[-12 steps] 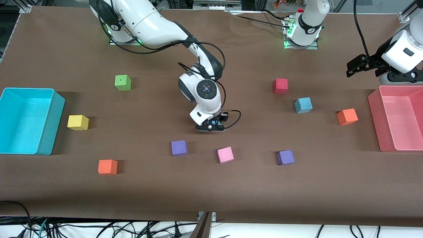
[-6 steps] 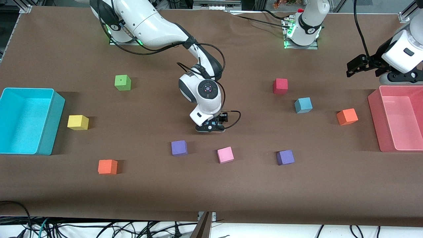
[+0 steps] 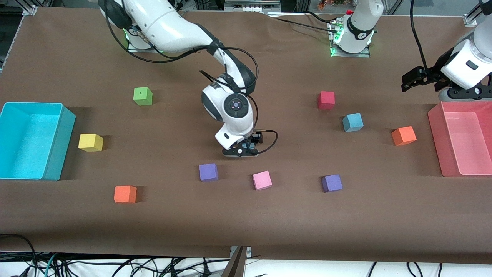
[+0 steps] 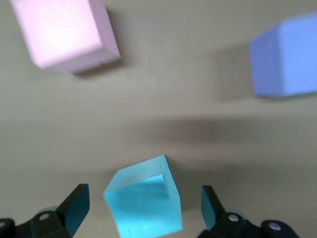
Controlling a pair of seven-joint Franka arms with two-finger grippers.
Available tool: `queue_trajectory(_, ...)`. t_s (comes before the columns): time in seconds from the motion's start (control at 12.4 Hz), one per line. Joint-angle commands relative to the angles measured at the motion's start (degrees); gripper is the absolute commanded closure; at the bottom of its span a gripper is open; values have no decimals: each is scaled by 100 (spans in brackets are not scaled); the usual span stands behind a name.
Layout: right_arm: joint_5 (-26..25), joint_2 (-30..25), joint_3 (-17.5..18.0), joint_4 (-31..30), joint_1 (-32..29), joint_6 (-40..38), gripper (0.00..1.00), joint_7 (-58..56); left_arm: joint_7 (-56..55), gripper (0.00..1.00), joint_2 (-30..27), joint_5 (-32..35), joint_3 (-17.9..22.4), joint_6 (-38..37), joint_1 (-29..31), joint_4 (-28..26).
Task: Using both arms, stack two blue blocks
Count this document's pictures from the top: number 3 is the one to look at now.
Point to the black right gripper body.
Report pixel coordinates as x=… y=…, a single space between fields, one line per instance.
x=251 y=142

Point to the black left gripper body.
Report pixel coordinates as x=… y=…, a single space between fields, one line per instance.
x=431 y=72

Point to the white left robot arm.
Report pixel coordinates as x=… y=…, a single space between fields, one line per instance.
x=465 y=65

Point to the pink foam block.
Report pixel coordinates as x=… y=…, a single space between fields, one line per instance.
x=262 y=181

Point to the purple foam block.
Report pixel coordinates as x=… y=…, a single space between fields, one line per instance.
x=208 y=172
x=332 y=183

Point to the orange foam block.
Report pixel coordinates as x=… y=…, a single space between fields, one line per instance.
x=125 y=194
x=403 y=136

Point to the pink plastic bin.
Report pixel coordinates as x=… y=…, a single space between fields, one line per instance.
x=469 y=134

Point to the red foam block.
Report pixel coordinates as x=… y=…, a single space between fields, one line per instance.
x=326 y=100

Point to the orange background item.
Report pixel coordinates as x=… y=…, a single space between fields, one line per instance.
x=330 y=3

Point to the green foam block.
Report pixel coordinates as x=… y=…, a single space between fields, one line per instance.
x=143 y=97

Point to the grey metal equipment box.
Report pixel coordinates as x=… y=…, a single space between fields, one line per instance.
x=250 y=5

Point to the yellow foam block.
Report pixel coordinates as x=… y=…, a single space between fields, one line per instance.
x=90 y=142

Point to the cyan plastic bin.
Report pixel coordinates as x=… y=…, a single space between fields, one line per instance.
x=23 y=154

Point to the aluminium frame profile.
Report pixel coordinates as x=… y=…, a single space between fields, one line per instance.
x=30 y=10
x=471 y=19

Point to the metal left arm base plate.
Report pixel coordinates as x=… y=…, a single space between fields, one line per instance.
x=351 y=55

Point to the metal table clamp bracket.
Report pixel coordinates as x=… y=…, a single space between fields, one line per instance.
x=236 y=265

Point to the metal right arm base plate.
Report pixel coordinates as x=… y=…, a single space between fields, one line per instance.
x=134 y=47

